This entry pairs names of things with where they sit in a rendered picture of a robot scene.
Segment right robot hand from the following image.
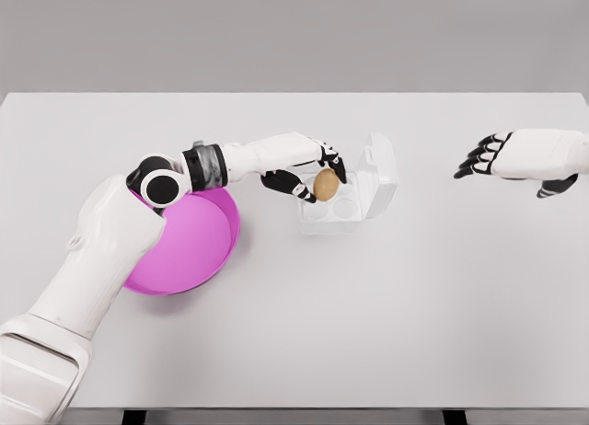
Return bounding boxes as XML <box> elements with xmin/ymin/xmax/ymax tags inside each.
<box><xmin>453</xmin><ymin>129</ymin><xmax>581</xmax><ymax>201</ymax></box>

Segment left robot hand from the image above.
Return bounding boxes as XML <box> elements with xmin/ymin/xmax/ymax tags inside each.
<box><xmin>256</xmin><ymin>131</ymin><xmax>348</xmax><ymax>205</ymax></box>

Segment brown egg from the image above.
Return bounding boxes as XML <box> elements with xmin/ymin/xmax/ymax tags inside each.
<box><xmin>313</xmin><ymin>167</ymin><xmax>342</xmax><ymax>202</ymax></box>

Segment clear plastic egg box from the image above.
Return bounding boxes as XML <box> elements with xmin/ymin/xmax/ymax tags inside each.
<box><xmin>297</xmin><ymin>131</ymin><xmax>399</xmax><ymax>237</ymax></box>

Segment pink round bowl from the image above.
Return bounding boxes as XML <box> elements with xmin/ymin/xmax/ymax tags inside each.
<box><xmin>121</xmin><ymin>184</ymin><xmax>242</xmax><ymax>297</ymax></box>

